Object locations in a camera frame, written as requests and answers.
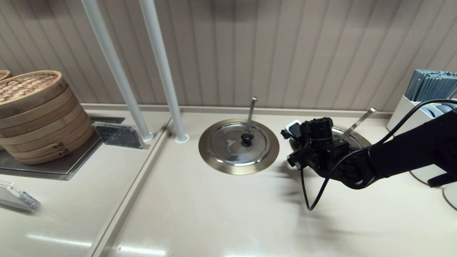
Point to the grey chopsticks bundle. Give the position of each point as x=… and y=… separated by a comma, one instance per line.
x=432, y=85

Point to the white ceramic jar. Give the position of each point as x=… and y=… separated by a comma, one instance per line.
x=425, y=176
x=451, y=196

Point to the bamboo steamer basket stack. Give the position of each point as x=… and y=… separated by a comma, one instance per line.
x=50, y=139

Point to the woven bamboo steamer lid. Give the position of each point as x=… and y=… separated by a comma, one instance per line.
x=32, y=90

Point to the white cutlery holder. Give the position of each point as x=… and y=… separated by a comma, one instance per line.
x=394, y=123

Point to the white round base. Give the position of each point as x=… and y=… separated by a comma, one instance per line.
x=162, y=71

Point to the recessed steel tray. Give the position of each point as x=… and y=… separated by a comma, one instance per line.
x=53, y=172

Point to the bamboo steamer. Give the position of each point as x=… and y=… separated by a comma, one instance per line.
x=4, y=74

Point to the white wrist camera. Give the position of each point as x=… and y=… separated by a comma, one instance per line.
x=294, y=128

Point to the clear acrylic sign holder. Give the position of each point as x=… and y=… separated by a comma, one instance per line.
x=18, y=200

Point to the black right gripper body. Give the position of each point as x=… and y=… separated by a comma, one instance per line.
x=321, y=153

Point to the white metal pole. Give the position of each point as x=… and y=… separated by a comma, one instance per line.
x=116, y=71

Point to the dark acrylic label sign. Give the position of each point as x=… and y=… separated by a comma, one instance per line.
x=119, y=135

